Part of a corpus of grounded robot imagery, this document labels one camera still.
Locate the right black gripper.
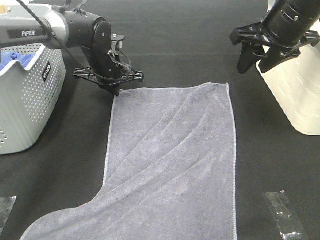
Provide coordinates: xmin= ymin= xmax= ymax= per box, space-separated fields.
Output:
xmin=229 ymin=22 xmax=320 ymax=75

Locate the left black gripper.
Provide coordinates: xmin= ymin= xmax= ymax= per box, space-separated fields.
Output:
xmin=73 ymin=34 xmax=144 ymax=96

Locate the grey microfiber towel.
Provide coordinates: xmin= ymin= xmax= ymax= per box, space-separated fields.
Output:
xmin=22 ymin=82 xmax=237 ymax=240

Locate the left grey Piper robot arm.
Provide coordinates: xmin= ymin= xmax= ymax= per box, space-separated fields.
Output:
xmin=0 ymin=4 xmax=144 ymax=96

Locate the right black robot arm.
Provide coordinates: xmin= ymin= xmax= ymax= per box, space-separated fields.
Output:
xmin=110 ymin=0 xmax=320 ymax=88

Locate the blue towel in basket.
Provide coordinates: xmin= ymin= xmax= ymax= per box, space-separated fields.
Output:
xmin=0 ymin=51 xmax=35 ymax=71

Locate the cream white storage bin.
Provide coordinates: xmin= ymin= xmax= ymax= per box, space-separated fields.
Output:
xmin=255 ymin=0 xmax=320 ymax=137

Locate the grey perforated laundry basket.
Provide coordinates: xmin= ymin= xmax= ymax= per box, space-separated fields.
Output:
xmin=0 ymin=3 xmax=67 ymax=156

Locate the left clear tape strip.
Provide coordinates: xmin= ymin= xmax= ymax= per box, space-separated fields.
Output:
xmin=0 ymin=196 xmax=17 ymax=233

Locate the clear tape strip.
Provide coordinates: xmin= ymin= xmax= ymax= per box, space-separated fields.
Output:
xmin=0 ymin=196 xmax=17 ymax=233
xmin=263 ymin=190 xmax=310 ymax=240

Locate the right clear tape strip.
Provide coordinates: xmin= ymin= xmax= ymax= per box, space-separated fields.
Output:
xmin=263 ymin=190 xmax=310 ymax=240

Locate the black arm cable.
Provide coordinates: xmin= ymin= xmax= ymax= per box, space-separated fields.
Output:
xmin=16 ymin=0 xmax=137 ymax=82

